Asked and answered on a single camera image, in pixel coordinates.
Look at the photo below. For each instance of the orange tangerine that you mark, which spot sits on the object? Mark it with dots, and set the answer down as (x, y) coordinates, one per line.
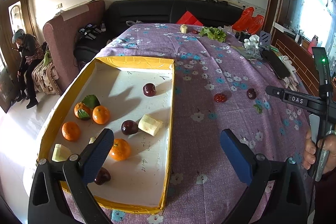
(71, 131)
(120, 149)
(101, 114)

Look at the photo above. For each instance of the pink bottle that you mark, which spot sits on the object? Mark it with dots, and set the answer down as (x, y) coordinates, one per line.
(314, 43)

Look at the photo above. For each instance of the green lettuce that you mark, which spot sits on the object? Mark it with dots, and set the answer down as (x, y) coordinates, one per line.
(213, 33)

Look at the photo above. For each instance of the clear plastic bag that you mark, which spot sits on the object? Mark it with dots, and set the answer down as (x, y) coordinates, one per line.
(253, 53)

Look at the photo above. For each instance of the tangerine with green leaves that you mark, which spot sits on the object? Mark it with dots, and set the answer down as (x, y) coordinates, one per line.
(82, 110)

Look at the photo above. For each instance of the large pale sugarcane piece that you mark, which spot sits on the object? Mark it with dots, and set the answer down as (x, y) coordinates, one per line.
(149, 125)

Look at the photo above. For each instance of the person's right forearm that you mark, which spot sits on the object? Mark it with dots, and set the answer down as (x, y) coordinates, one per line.
(325, 200)

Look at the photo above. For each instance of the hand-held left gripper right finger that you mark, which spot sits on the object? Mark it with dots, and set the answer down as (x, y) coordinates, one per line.
(236, 158)

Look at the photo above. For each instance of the brick-pattern ledge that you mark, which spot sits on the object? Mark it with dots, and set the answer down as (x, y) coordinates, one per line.
(302, 69)

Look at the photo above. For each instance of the white cloth gloves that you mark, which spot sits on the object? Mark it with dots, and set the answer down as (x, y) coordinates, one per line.
(251, 41)
(290, 74)

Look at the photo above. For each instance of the purple floral tablecloth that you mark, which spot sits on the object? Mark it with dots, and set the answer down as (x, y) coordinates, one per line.
(210, 134)

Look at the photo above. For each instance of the window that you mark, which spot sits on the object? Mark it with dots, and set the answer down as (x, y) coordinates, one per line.
(315, 8)

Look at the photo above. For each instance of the orange plastic bag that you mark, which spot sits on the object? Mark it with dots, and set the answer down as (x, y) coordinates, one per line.
(248, 20)

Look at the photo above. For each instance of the maroon armchair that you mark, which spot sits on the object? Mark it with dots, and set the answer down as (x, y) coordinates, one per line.
(68, 40)

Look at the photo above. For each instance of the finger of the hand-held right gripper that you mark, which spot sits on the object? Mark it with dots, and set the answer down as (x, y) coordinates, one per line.
(275, 92)

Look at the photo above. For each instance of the small red tomato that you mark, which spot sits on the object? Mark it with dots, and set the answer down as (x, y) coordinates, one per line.
(220, 97)

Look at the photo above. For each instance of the red paper bag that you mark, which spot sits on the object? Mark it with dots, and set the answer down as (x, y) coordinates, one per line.
(189, 18)

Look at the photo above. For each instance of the black phone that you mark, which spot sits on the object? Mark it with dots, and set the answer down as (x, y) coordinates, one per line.
(275, 64)

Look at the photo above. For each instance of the printed blanket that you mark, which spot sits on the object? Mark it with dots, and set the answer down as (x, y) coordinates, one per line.
(46, 77)

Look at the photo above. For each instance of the small pale sugarcane piece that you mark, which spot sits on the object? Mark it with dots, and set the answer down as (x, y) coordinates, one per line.
(92, 140)

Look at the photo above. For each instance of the small black box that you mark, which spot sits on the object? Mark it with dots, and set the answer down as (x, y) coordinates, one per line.
(245, 36)

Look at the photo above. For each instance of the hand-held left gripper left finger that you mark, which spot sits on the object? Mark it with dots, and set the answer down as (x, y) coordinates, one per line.
(98, 155)

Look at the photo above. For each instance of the black leather sofa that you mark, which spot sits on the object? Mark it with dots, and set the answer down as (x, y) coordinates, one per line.
(157, 11)

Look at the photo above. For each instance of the person's right hand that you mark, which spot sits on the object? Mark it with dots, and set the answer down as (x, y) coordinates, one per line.
(309, 151)

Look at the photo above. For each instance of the yellow cardboard tray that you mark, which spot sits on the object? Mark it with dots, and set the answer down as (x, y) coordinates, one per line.
(131, 77)

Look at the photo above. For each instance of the dark red plum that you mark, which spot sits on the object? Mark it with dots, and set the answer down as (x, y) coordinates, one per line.
(129, 127)
(251, 93)
(103, 177)
(149, 89)

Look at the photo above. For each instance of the small cream jar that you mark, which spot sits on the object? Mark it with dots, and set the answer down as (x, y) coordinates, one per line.
(183, 28)

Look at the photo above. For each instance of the perforated metal bracket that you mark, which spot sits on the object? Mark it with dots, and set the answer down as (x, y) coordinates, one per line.
(265, 39)

